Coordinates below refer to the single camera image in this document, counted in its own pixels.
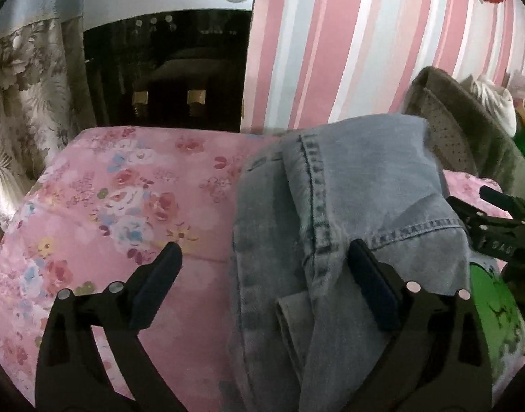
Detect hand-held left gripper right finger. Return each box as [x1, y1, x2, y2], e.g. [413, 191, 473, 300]
[344, 239, 492, 412]

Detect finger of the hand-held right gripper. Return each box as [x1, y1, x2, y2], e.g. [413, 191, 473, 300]
[447, 196, 517, 242]
[479, 185, 525, 220]

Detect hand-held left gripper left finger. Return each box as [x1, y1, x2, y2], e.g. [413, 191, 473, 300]
[35, 241, 183, 412]

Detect light blue jeans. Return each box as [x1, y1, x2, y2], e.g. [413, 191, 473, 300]
[222, 114, 473, 412]

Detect green cloth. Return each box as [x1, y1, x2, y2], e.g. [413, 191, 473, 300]
[468, 262, 525, 378]

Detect pink floral bedsheet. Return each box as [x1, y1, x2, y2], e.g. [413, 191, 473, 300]
[0, 125, 525, 408]

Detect brown chair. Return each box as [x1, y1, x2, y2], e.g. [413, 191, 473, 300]
[404, 66, 525, 196]

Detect white cloth bundle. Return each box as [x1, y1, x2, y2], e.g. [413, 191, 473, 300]
[470, 75, 517, 135]

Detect floral curtain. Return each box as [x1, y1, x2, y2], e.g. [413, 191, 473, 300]
[0, 0, 98, 234]

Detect silver and black appliance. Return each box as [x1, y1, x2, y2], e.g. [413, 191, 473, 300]
[81, 0, 261, 133]

